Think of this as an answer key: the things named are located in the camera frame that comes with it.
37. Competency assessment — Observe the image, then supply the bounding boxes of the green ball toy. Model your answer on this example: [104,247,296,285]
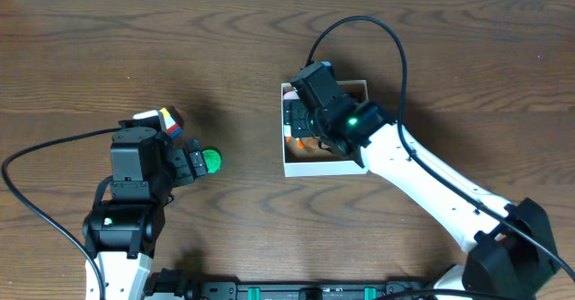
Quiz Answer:
[202,149,222,174]

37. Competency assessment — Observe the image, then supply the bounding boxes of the white plush duck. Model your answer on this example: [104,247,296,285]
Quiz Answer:
[282,91,309,149]

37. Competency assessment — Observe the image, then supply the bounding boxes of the left black cable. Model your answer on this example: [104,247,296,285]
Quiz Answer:
[1,128,123,300]

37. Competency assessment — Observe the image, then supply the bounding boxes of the right black cable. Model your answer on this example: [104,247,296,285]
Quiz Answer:
[305,15,575,283]

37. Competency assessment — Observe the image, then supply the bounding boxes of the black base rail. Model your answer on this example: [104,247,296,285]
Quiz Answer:
[143,268,437,300]

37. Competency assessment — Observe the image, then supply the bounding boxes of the colourful puzzle cube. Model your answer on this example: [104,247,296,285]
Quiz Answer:
[132,106,184,138]

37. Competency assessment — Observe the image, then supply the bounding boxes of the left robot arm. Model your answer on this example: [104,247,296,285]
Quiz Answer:
[83,120,208,299]

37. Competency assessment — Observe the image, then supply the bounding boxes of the white cardboard box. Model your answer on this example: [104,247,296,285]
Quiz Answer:
[280,83,367,177]

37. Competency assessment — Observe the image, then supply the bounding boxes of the yellow grey toy truck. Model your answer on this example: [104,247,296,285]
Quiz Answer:
[322,61,335,78]

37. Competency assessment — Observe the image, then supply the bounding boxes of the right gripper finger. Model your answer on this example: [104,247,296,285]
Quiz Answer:
[283,119,314,137]
[283,100,308,119]

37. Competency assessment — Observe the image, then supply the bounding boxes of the black cable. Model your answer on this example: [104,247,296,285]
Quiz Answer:
[1,128,123,300]
[305,15,575,283]

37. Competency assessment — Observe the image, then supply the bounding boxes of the brown plush bear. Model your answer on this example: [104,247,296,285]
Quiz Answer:
[301,137,320,153]

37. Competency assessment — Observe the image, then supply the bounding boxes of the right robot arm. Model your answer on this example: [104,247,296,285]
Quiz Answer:
[282,97,565,299]

